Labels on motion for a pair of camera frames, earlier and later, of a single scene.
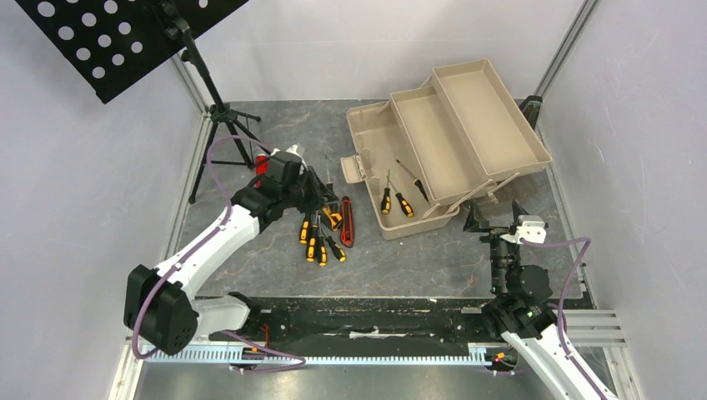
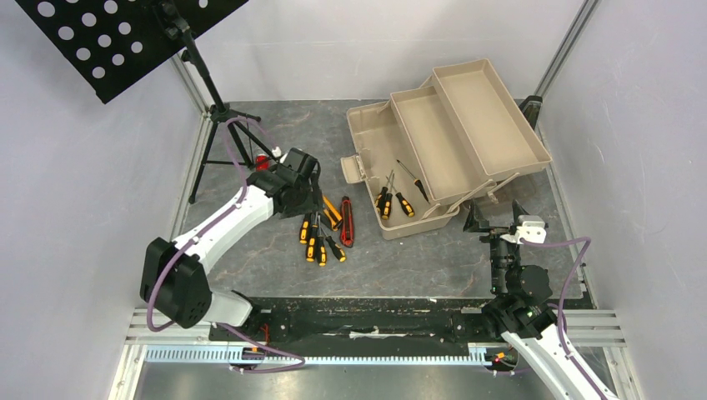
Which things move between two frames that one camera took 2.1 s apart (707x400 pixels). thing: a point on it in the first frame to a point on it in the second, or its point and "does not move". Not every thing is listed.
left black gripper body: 300,194 does not move
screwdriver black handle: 416,181 does not move
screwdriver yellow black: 330,187 to 380,197
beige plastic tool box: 424,155 does not move
